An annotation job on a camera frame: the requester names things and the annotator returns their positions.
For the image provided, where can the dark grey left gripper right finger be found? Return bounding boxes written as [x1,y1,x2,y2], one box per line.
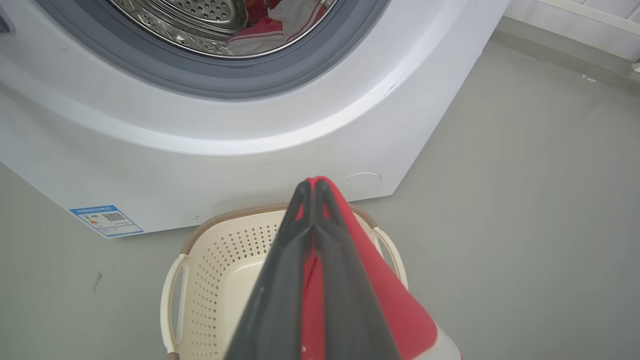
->
[313,179,401,360]

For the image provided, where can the white baseboard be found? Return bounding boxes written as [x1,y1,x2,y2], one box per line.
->
[504,0,640,63]

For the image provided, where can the red and white garment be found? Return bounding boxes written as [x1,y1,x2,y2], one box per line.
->
[296,176,463,360]

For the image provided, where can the white front-load washing machine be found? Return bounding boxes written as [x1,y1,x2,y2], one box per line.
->
[0,0,512,239]

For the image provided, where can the blue energy label sticker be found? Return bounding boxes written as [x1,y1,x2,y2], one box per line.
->
[69,205,145,238]

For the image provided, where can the red and white clothes in drum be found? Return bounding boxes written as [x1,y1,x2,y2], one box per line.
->
[226,0,335,57]

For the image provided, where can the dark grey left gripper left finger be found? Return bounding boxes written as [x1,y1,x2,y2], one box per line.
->
[223,180,314,360]

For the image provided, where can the cream perforated laundry basket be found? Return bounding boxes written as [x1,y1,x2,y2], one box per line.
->
[160,202,409,360]

